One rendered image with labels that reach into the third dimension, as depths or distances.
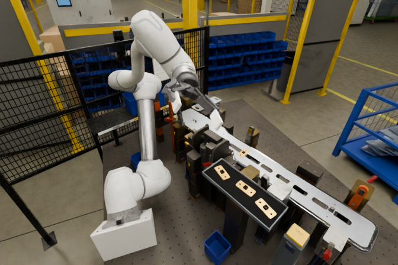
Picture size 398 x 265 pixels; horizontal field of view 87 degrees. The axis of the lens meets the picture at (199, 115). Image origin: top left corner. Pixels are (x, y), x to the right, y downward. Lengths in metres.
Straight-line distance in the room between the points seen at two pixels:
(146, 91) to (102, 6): 6.20
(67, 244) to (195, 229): 1.35
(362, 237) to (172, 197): 1.02
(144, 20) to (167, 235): 1.13
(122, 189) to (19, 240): 1.59
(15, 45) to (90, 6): 4.82
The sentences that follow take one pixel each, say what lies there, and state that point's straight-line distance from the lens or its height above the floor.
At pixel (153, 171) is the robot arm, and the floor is 0.99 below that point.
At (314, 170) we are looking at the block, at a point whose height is 1.03.
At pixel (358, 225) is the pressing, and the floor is 1.00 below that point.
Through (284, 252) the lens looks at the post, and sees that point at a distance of 1.01.
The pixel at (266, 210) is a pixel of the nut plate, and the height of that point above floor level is 1.16.
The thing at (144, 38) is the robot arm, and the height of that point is 1.77.
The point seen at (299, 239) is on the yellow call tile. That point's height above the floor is 1.16.
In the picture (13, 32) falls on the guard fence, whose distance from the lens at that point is 2.75.
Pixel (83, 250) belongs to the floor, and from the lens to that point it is 2.33.
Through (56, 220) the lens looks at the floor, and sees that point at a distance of 2.61.
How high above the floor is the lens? 1.93
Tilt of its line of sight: 33 degrees down
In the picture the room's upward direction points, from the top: straight up
